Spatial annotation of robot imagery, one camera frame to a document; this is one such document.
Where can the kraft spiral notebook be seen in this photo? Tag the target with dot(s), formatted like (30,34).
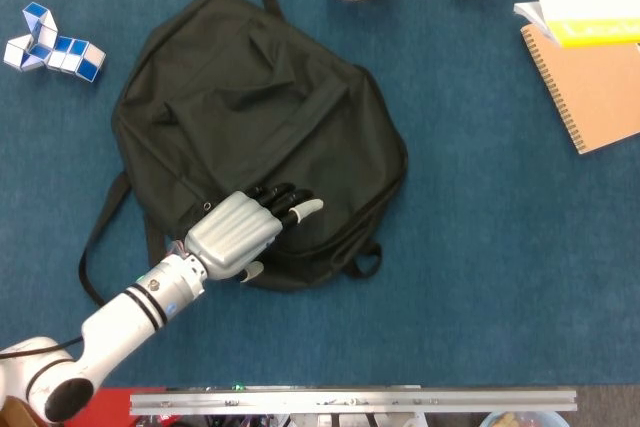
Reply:
(600,97)

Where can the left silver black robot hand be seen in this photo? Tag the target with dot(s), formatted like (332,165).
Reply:
(230,237)

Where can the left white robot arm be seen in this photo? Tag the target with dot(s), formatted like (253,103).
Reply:
(125,312)

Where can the red box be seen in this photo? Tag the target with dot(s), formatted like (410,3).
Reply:
(115,407)

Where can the black fabric backpack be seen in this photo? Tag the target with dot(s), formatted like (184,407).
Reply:
(250,122)

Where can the cardboard box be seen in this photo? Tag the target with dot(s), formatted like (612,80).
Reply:
(12,416)

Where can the clear plastic tub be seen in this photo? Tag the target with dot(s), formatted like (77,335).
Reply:
(525,419)

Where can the blue felt table mat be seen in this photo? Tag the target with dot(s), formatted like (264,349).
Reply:
(450,337)

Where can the aluminium profile rail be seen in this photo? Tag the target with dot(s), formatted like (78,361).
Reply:
(350,399)

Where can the blue white snake puzzle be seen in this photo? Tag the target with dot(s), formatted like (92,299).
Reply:
(65,52)

